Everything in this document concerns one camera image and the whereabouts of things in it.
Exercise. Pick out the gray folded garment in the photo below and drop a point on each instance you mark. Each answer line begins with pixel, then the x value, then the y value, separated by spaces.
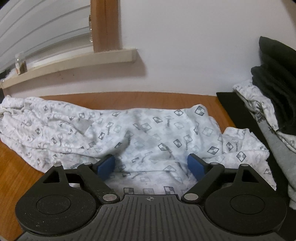
pixel 277 150

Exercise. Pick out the gray window blind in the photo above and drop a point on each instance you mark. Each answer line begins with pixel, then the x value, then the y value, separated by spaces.
pixel 46 27

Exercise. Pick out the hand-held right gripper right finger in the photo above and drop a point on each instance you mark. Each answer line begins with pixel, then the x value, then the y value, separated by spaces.
pixel 196 166

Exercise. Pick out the glass jar with orange label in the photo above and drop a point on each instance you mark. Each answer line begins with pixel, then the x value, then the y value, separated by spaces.
pixel 20 64

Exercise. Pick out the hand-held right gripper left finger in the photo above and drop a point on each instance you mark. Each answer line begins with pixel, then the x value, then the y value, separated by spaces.
pixel 106 168

